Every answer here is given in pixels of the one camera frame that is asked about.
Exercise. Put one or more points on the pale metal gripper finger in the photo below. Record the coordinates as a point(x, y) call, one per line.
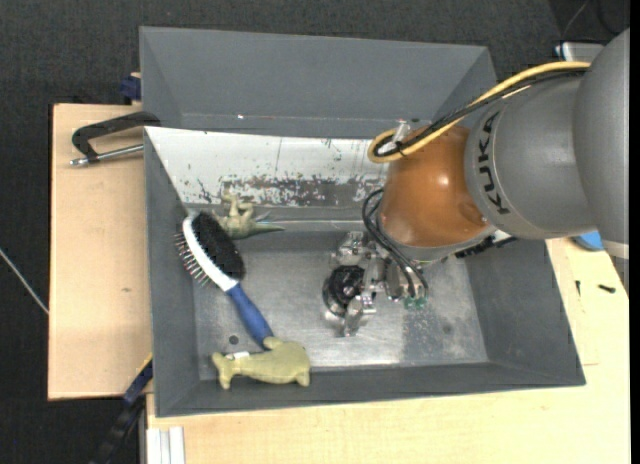
point(360, 314)

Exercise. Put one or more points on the green toy dinosaur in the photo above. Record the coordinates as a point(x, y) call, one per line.
point(240, 224)

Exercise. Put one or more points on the grey metal bin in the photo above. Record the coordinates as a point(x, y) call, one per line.
point(310, 77)

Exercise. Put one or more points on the green plush whale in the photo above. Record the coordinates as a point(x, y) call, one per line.
point(275, 364)

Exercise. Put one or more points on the small black screw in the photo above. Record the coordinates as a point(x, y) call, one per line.
point(608, 289)

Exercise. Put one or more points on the black and clear round object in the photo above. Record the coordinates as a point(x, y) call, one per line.
point(342, 289)

